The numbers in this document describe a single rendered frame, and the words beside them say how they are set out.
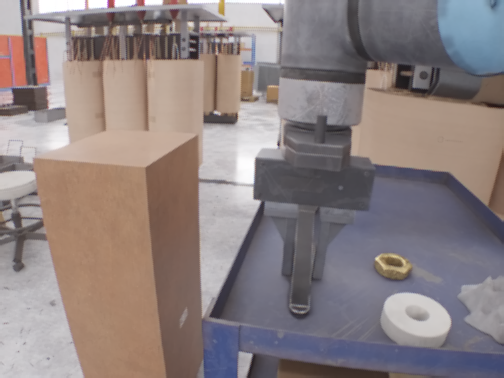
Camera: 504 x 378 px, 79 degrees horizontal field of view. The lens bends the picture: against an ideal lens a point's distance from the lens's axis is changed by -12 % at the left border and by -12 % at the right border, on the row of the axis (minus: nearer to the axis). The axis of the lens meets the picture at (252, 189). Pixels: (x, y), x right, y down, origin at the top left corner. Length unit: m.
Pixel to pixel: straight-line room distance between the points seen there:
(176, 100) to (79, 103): 0.90
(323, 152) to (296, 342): 0.17
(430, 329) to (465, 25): 0.28
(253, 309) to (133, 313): 0.59
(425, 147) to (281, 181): 0.67
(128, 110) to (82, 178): 2.19
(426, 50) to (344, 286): 0.29
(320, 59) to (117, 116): 2.74
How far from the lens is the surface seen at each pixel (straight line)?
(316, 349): 0.33
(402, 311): 0.40
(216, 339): 0.34
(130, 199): 0.77
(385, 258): 0.50
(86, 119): 3.22
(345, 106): 0.34
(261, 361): 0.83
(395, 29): 0.30
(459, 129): 1.02
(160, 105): 2.82
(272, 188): 0.38
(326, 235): 0.41
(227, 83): 6.49
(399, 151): 1.01
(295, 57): 0.34
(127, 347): 1.06
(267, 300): 0.41
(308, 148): 0.30
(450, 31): 0.28
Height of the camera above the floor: 1.13
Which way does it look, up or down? 20 degrees down
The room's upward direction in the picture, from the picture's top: 3 degrees clockwise
